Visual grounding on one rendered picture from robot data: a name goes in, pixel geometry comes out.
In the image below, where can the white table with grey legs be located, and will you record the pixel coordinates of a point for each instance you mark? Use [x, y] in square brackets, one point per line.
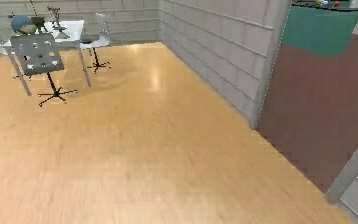
[70, 31]

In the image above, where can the grey perforated swivel chair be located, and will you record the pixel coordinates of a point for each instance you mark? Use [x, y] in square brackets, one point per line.
[37, 55]

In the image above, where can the blue round figure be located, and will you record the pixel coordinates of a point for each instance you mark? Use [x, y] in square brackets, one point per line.
[22, 24]

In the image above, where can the grey metal statue figure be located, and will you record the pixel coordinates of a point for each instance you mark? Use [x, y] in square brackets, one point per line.
[55, 18]

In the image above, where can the clear white swivel chair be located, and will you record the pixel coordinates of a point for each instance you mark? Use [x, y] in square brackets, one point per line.
[100, 38]

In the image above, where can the teal cabinet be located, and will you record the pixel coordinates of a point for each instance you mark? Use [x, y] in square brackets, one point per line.
[320, 30]

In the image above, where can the dark plant pot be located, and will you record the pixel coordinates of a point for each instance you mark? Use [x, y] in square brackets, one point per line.
[38, 21]

